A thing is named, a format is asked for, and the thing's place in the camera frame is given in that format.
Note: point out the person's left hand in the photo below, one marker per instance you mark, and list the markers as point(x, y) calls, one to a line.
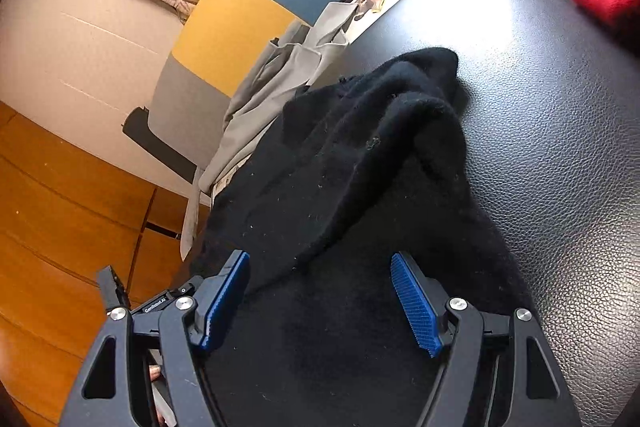
point(155, 367)

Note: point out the wooden wardrobe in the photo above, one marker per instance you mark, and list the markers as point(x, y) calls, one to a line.
point(60, 217)

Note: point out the black sweater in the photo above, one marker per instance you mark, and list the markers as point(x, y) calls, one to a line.
point(350, 182)

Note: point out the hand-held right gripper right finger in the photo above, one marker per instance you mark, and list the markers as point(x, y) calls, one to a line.
point(415, 307)

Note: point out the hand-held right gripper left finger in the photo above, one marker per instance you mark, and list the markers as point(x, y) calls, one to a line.
point(227, 302)

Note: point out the grey chair armrest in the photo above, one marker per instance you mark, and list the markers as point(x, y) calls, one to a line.
point(192, 227)

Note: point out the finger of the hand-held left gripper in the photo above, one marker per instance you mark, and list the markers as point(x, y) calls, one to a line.
point(112, 287)

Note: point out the grey yellow blue chair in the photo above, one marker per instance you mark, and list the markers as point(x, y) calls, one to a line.
point(240, 32)

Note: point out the grey garment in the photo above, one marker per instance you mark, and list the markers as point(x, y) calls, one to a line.
point(280, 87)

